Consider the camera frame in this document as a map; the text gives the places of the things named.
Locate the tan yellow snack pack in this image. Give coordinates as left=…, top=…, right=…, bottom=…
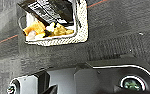
left=50, top=22, right=75, bottom=37

